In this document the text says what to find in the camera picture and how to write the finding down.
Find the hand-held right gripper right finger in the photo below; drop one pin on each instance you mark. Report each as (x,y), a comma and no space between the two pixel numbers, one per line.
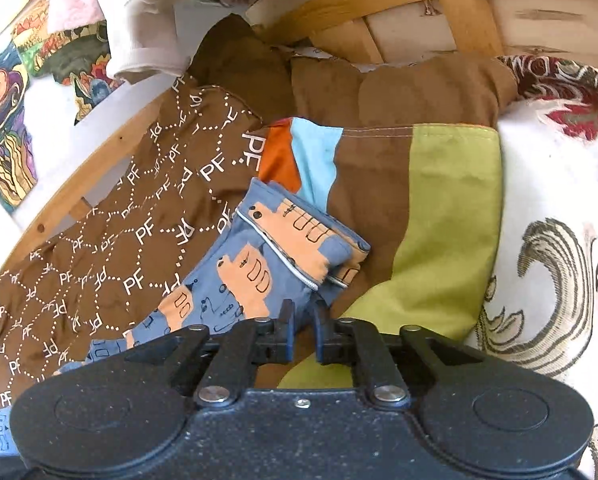
(321,336)

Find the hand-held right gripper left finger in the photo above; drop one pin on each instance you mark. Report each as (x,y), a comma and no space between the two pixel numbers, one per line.
(288,332)

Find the blue orange printed pants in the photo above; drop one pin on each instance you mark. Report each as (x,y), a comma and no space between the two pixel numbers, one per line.
(239,270)

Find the brown white-print blanket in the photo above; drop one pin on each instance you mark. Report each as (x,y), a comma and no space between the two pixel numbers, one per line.
(129,210)

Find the white floral patterned bedsheet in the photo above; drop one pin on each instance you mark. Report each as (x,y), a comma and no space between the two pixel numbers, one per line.
(554,185)

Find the white hanging garment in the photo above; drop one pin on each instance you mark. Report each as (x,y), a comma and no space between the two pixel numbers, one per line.
(149,35)

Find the wooden bed frame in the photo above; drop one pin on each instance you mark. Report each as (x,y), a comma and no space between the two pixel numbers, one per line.
(479,20)

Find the colourful landscape wall poster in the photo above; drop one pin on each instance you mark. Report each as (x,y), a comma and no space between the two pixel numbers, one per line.
(54,55)

